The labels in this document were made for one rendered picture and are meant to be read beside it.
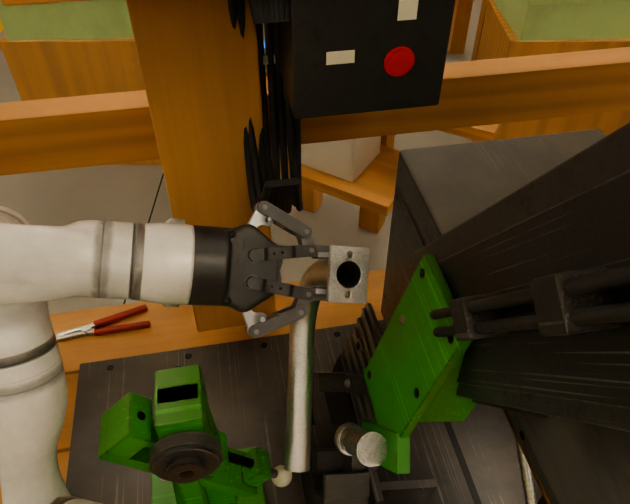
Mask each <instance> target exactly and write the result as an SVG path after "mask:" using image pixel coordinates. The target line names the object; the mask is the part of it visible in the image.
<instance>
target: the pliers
mask: <svg viewBox="0 0 630 504"><path fill-rule="evenodd" d="M146 311H148V307H147V305H146V304H144V305H141V306H138V307H135V308H132V309H129V310H126V311H123V312H120V313H117V314H114V315H111V316H107V317H104V318H101V319H98V320H95V321H93V322H92V323H90V324H88V325H85V326H81V327H77V328H74V329H70V330H66V331H63V332H59V333H56V340H57V342H60V341H65V340H70V339H75V338H80V337H85V336H88V335H95V336H100V335H106V334H113V333H119V332H126V331H133V330H139V329H146V328H150V326H151V323H150V321H141V322H135V323H128V324H121V325H115V326H108V327H102V328H98V327H101V326H104V325H107V324H110V323H113V322H116V321H119V320H122V319H125V318H128V317H131V316H134V315H137V314H140V313H143V312H146ZM95 328H96V329H95Z"/></svg>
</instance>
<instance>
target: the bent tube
mask: <svg viewBox="0 0 630 504"><path fill-rule="evenodd" d="M348 251H350V252H351V257H350V258H348V257H347V252H348ZM369 251H370V249H369V248H365V247H351V246H338V245H330V246H329V259H322V260H319V261H316V262H315V263H313V264H312V265H311V266H310V267H309V268H308V269H307V270H306V271H305V273H304V274H303V276H302V278H301V280H300V283H299V285H298V286H301V287H310V286H322V287H327V293H326V301H327V302H337V303H359V304H366V301H367V284H368V268H369ZM347 291H348V292H349V296H348V298H345V296H344V294H345V292H347ZM319 304H320V301H317V300H315V301H312V302H311V303H310V304H309V306H308V308H307V314H306V316H305V317H304V318H302V319H300V320H297V321H295V322H293V323H291V324H290V334H289V359H288V384H287V410H286V435H285V461H284V470H286V471H289V472H307V471H309V470H310V451H311V422H312V393H313V364H314V336H315V324H316V317H317V312H318V307H319Z"/></svg>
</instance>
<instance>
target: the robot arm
mask: <svg viewBox="0 0 630 504"><path fill-rule="evenodd" d="M253 209H254V212H253V214H252V216H251V218H250V220H249V221H248V223H247V224H244V225H241V226H238V227H236V228H225V227H213V226H200V225H188V224H186V222H185V219H177V218H170V219H168V220H167V221H166V222H165V223H161V222H158V223H136V225H135V223H130V222H117V221H104V220H81V221H76V222H74V223H71V224H68V225H64V226H46V225H30V224H29V223H28V221H27V220H26V219H25V218H24V217H23V216H21V215H20V214H19V213H17V212H16V211H14V210H12V209H10V208H7V207H4V206H0V488H1V496H2V504H101V503H98V502H94V501H90V500H86V499H82V498H79V497H73V496H72V495H71V494H70V492H69V490H68V488H67V486H66V484H65V482H64V480H63V478H62V475H61V473H60V470H59V466H58V461H57V446H58V440H59V436H60V433H61V430H62V426H63V423H64V419H65V415H66V411H67V404H68V388H67V381H66V375H65V371H64V367H63V363H62V359H61V355H60V351H59V347H58V343H57V340H56V336H55V333H54V330H53V327H52V324H51V321H50V317H49V312H48V305H47V301H48V300H56V299H62V298H68V297H90V298H110V299H129V298H130V299H131V300H139V301H145V302H150V303H159V304H162V305H163V306H164V307H179V305H180V304H184V305H205V306H226V307H230V308H233V309H234V310H236V311H238V312H241V313H242V316H243V319H244V321H245V324H246V327H245V331H246V333H248V334H249V335H250V336H252V337H253V338H258V337H261V336H263V335H265V334H268V333H270V332H272V331H274V330H277V329H279V328H281V327H284V326H286V325H288V324H291V323H293V322H295V321H297V320H300V319H302V318H304V317H305V316H306V314H307V308H308V306H309V304H310V303H311V302H312V301H315V300H317V301H326V293H327V287H322V286H310V287H301V286H297V285H292V284H287V283H282V282H281V273H280V269H281V266H282V263H283V259H290V258H300V257H312V258H313V259H329V246H328V245H318V244H316V243H315V242H314V240H313V237H312V229H311V227H310V226H308V225H306V224H305V223H303V222H301V221H300V220H298V219H296V218H294V217H293V216H291V215H289V214H288V213H286V212H284V211H283V210H281V209H279V208H278V207H276V206H274V205H272V204H271V203H269V202H267V201H262V202H259V203H256V204H255V205H254V208H253ZM272 224H275V225H276V226H278V227H280V228H282V229H283V230H285V231H287V232H288V233H290V234H292V235H294V236H295V237H296V238H297V241H298V245H290V246H277V245H276V244H275V243H274V242H272V241H271V240H270V239H269V238H268V237H267V236H265V235H264V234H263V233H262V232H261V231H260V230H258V229H257V227H258V226H260V225H262V226H271V225H272ZM274 294H278V295H282V296H287V297H293V298H295V299H294V301H293V303H292V305H290V306H288V307H285V308H283V309H281V310H278V311H276V312H273V313H271V314H269V315H266V314H264V313H262V312H253V311H252V310H251V309H253V308H254V307H256V306H257V305H259V304H260V303H262V302H263V301H265V300H267V299H268V298H270V297H271V296H273V295H274Z"/></svg>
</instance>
